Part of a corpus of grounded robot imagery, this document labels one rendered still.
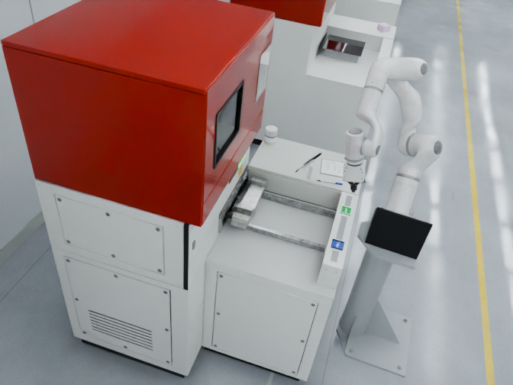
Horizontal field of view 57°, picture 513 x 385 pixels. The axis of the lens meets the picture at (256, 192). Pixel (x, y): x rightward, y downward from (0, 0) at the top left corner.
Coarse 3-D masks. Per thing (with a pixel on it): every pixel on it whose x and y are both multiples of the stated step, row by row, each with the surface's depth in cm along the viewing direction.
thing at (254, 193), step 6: (252, 186) 261; (258, 186) 262; (252, 192) 257; (258, 192) 258; (246, 198) 253; (252, 198) 254; (258, 198) 254; (246, 204) 250; (252, 204) 250; (234, 222) 238
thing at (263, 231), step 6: (246, 228) 243; (252, 228) 242; (258, 228) 241; (264, 228) 241; (264, 234) 242; (270, 234) 240; (276, 234) 239; (282, 234) 240; (288, 240) 239; (294, 240) 238; (300, 240) 237; (306, 240) 238; (306, 246) 238; (312, 246) 237; (318, 246) 236; (324, 246) 236
